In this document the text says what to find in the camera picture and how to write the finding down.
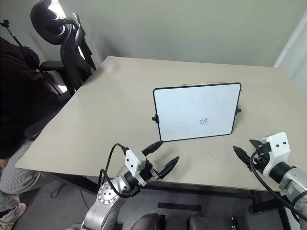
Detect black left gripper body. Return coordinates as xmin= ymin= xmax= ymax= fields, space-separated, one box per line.
xmin=138 ymin=157 xmax=161 ymax=184

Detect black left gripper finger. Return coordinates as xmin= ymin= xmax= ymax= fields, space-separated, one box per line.
xmin=156 ymin=156 xmax=180 ymax=181
xmin=141 ymin=140 xmax=165 ymax=157

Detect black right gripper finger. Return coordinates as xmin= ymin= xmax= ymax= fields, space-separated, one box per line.
xmin=249 ymin=139 xmax=265 ymax=150
xmin=233 ymin=145 xmax=252 ymax=172

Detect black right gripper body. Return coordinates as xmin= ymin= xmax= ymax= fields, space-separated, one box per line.
xmin=251 ymin=142 xmax=272 ymax=172

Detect dark rounded shape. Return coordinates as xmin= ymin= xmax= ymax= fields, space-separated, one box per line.
xmin=121 ymin=213 xmax=166 ymax=230
xmin=188 ymin=213 xmax=213 ymax=230

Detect black-framed whiteboard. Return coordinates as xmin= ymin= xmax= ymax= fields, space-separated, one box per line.
xmin=151 ymin=82 xmax=242 ymax=142

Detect black office chair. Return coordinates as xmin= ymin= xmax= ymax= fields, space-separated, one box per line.
xmin=30 ymin=0 xmax=98 ymax=97

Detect person in dark sweater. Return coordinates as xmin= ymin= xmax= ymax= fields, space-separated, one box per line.
xmin=0 ymin=36 xmax=73 ymax=228

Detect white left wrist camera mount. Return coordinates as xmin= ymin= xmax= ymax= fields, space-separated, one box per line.
xmin=124 ymin=149 xmax=148 ymax=186

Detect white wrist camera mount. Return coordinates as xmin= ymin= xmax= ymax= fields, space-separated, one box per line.
xmin=260 ymin=131 xmax=292 ymax=176
xmin=124 ymin=149 xmax=148 ymax=186

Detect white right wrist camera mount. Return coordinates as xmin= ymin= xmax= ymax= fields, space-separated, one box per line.
xmin=260 ymin=131 xmax=292 ymax=176

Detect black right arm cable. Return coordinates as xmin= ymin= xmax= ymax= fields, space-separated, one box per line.
xmin=249 ymin=152 xmax=301 ymax=222

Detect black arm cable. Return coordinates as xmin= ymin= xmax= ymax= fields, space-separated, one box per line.
xmin=98 ymin=143 xmax=135 ymax=197
xmin=249 ymin=152 xmax=301 ymax=222

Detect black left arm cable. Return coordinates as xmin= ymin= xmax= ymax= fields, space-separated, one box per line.
xmin=98 ymin=143 xmax=135 ymax=197

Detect black floor cable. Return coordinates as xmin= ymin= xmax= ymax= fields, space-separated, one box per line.
xmin=49 ymin=183 xmax=67 ymax=199

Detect white door frame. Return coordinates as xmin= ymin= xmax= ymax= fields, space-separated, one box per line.
xmin=273 ymin=9 xmax=307 ymax=81

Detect black camera tripod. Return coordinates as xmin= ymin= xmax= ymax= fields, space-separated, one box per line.
xmin=0 ymin=20 xmax=24 ymax=47

